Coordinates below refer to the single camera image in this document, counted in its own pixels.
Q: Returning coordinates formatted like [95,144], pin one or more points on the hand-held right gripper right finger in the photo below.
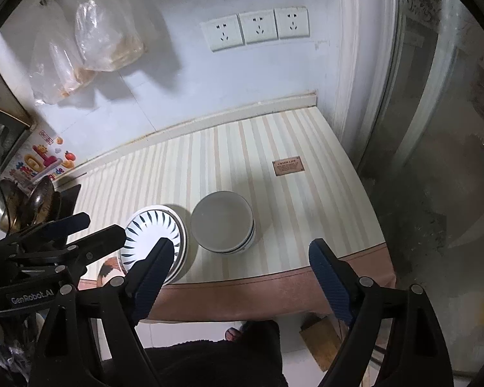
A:
[330,282]

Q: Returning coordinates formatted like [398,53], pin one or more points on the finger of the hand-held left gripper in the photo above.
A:
[101,242]
[68,223]

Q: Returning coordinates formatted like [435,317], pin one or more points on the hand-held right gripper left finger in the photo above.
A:
[153,278]

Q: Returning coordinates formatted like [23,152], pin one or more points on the plain white plate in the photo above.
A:
[187,250]

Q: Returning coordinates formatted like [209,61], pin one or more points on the black induction cooktop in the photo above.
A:
[69,199]

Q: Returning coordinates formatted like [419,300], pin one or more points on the black frying pan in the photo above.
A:
[42,201]

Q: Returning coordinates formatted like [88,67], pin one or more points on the cardboard box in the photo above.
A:
[322,338]

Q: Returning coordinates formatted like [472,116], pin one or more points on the striped tablecloth with cat print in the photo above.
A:
[286,217]

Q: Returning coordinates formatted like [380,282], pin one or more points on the person's left foot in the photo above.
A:
[234,333]

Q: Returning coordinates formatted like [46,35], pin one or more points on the person's dark trousers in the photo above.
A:
[217,363]

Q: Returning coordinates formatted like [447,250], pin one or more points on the black range hood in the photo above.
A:
[4,129]

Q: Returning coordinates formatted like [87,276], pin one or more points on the clear plastic bag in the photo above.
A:
[105,40]
[52,68]

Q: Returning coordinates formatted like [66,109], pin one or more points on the glass sliding door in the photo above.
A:
[447,169]

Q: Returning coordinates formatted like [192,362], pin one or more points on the colourful wall stickers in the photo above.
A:
[40,161]

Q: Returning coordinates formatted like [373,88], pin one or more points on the white wall socket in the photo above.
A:
[259,26]
[291,22]
[222,32]

